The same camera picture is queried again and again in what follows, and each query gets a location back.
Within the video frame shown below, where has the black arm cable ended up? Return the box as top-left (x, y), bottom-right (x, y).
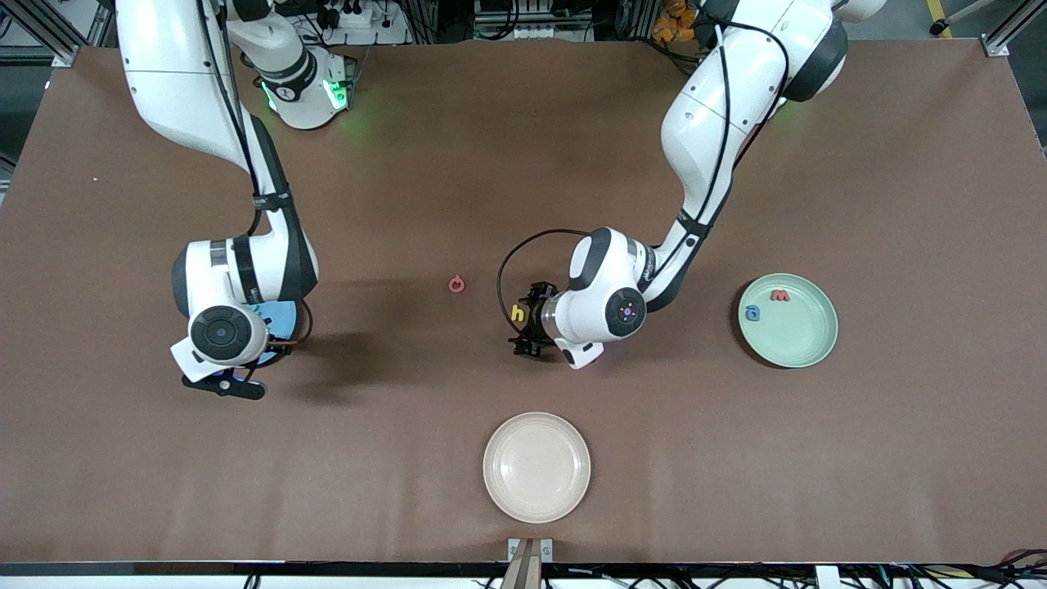
top-left (497, 0), bottom-right (790, 338)
top-left (196, 0), bottom-right (314, 348)

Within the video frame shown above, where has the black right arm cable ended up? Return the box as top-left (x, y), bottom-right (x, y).
top-left (196, 0), bottom-right (314, 348)

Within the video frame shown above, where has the cable bundle under table edge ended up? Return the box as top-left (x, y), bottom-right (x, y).
top-left (859, 550), bottom-right (1047, 589)

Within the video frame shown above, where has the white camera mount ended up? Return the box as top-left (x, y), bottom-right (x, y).
top-left (559, 339), bottom-right (607, 371)
top-left (169, 338), bottom-right (215, 383)

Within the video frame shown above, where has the blue plate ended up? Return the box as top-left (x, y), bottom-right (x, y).
top-left (245, 299), bottom-right (299, 366)

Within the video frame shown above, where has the aluminium frame profile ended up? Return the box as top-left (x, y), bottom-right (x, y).
top-left (982, 0), bottom-right (1047, 58)
top-left (0, 0), bottom-right (111, 66)

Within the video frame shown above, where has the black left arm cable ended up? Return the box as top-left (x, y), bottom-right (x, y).
top-left (497, 0), bottom-right (790, 338)

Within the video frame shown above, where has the white power strip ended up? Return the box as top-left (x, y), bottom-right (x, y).
top-left (323, 0), bottom-right (410, 46)

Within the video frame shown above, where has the beige plate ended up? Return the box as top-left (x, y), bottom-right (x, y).
top-left (482, 411), bottom-right (591, 524)

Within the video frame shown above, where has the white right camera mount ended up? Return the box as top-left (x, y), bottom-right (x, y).
top-left (169, 338), bottom-right (215, 383)

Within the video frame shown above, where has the green plate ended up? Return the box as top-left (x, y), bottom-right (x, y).
top-left (737, 272), bottom-right (839, 369)

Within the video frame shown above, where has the orange packaged items pile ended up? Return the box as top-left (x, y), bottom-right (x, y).
top-left (652, 0), bottom-right (704, 43)

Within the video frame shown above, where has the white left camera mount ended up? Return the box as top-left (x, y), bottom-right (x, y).
top-left (559, 339), bottom-right (607, 371)

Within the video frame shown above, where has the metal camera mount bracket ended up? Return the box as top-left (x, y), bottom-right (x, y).
top-left (507, 537), bottom-right (555, 589)

